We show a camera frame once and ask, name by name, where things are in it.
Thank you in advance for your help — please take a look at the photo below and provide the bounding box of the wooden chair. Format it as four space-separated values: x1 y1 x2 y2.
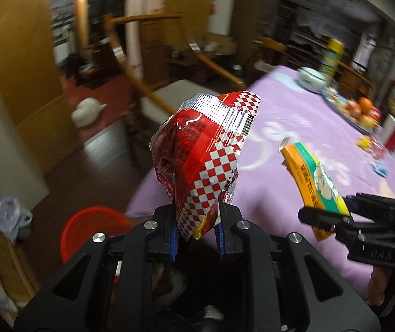
337 60 376 97
253 36 288 66

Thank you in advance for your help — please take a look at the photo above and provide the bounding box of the grey chair cushion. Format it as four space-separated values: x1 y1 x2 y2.
140 79 219 125

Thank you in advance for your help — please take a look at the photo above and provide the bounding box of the white red curtain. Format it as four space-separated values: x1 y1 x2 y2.
126 0 168 80

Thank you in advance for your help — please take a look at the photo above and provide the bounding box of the red plastic basket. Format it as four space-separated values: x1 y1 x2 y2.
60 207 134 265

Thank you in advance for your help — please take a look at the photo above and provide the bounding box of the white lidded ceramic bowl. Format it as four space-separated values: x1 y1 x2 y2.
298 66 327 92

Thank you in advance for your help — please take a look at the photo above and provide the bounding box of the orange green snack packet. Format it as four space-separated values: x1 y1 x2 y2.
278 138 352 242

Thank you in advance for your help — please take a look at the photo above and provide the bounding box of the person's right hand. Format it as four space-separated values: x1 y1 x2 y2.
368 268 395 307

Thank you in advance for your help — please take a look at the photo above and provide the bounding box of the yellow apple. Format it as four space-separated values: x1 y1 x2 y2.
358 114 378 128

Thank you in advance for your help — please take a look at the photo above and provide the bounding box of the grey plastic bag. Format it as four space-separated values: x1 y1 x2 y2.
0 196 33 243

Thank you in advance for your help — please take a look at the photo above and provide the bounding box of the wooden armchair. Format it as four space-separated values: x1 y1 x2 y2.
104 13 250 139

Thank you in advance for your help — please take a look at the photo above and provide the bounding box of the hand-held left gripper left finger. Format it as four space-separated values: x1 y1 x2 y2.
14 202 180 332

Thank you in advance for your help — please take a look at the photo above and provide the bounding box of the red checkered snack packet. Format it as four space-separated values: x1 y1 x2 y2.
150 90 263 241

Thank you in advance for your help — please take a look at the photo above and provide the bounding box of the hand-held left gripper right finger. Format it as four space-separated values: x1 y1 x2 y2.
216 201 381 332

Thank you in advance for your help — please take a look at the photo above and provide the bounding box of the orange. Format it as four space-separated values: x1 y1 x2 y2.
357 97 374 114

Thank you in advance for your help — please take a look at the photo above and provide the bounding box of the blue plate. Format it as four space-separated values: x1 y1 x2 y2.
322 86 385 135

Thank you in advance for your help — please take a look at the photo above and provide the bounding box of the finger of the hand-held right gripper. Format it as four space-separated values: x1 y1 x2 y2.
344 193 395 215
298 207 353 236

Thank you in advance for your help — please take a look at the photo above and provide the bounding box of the purple printed blanket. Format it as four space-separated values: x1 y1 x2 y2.
125 65 395 305

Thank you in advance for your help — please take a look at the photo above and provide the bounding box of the small blue wrapper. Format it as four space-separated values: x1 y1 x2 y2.
370 161 390 177

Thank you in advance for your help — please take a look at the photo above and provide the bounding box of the yellow canister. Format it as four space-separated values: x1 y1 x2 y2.
320 37 346 77

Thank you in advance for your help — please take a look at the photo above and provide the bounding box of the white cloth bundle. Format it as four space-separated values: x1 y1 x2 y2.
71 97 108 127

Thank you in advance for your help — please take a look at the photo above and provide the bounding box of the red white box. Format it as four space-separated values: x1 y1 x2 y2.
381 114 395 153

